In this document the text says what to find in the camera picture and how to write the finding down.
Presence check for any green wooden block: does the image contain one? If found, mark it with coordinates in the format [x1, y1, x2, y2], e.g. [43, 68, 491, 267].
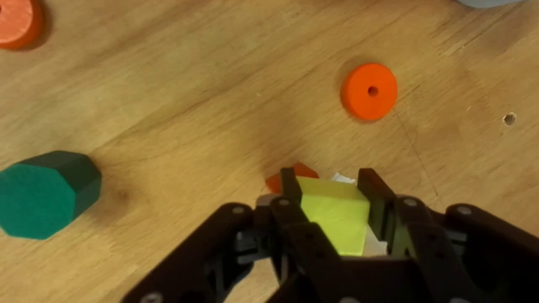
[0, 149, 105, 242]

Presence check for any grey measuring cup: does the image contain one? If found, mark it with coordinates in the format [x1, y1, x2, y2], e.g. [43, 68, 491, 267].
[455, 0, 528, 9]

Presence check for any orange wooden disc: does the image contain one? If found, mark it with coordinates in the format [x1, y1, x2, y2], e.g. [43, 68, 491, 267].
[0, 0, 46, 50]
[341, 60, 401, 122]

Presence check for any yellow wooden block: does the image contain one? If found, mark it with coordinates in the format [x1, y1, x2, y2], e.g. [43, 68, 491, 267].
[295, 174, 373, 257]

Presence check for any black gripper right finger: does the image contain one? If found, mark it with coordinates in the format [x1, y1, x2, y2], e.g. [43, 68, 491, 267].
[358, 166, 539, 303]

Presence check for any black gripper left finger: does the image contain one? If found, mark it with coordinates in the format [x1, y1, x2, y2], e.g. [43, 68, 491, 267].
[120, 166, 361, 303]

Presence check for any small yellow object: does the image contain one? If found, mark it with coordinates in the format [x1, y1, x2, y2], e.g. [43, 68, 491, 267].
[265, 161, 321, 194]

